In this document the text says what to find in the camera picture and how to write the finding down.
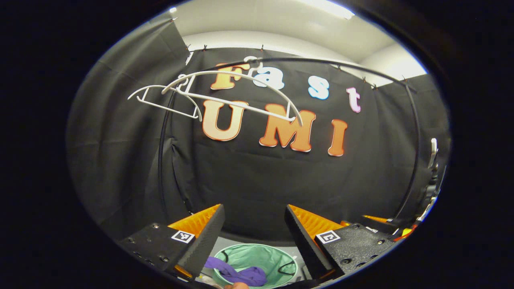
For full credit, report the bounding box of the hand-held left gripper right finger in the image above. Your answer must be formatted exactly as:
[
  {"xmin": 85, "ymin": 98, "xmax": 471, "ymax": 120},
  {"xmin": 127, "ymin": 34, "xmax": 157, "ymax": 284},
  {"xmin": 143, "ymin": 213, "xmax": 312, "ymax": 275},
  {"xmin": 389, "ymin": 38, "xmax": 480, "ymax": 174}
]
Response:
[{"xmin": 284, "ymin": 204, "xmax": 397, "ymax": 281}]

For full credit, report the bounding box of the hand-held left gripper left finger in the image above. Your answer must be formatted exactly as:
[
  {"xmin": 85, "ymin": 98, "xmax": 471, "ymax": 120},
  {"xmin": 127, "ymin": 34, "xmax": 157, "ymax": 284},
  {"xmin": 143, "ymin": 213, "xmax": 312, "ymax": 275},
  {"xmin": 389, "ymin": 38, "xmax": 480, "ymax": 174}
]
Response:
[{"xmin": 118, "ymin": 204, "xmax": 226, "ymax": 281}]

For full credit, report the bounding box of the green laundry hamper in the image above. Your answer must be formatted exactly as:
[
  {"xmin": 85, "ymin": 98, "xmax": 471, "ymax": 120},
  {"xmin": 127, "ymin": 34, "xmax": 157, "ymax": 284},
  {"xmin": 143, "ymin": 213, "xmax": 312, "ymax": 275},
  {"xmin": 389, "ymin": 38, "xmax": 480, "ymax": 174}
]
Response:
[{"xmin": 212, "ymin": 244, "xmax": 300, "ymax": 289}]

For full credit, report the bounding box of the purple corduroy jacket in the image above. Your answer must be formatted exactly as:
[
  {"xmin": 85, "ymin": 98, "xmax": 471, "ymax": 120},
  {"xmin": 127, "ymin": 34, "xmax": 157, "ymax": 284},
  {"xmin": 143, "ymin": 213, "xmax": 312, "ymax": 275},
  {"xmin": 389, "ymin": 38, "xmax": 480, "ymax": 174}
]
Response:
[{"xmin": 204, "ymin": 256, "xmax": 269, "ymax": 287}]

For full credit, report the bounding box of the black clothes rack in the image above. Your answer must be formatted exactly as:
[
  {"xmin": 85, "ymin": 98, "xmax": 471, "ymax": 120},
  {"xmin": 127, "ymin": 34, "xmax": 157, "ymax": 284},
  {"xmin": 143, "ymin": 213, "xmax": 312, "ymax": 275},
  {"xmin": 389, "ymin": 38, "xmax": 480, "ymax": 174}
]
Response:
[{"xmin": 157, "ymin": 56, "xmax": 421, "ymax": 223}]

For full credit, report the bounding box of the white plastic hanger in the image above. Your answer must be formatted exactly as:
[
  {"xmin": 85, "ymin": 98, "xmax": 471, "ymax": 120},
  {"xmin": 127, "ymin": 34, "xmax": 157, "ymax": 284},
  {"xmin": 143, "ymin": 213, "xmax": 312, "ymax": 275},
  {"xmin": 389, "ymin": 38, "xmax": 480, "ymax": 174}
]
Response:
[
  {"xmin": 128, "ymin": 78, "xmax": 203, "ymax": 121},
  {"xmin": 161, "ymin": 56, "xmax": 304, "ymax": 127}
]

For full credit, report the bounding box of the black backdrop cloth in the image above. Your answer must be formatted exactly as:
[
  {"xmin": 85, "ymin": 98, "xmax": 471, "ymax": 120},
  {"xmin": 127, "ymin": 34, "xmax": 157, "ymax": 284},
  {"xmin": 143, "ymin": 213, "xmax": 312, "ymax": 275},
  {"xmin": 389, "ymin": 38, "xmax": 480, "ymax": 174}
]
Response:
[{"xmin": 66, "ymin": 18, "xmax": 450, "ymax": 245}]

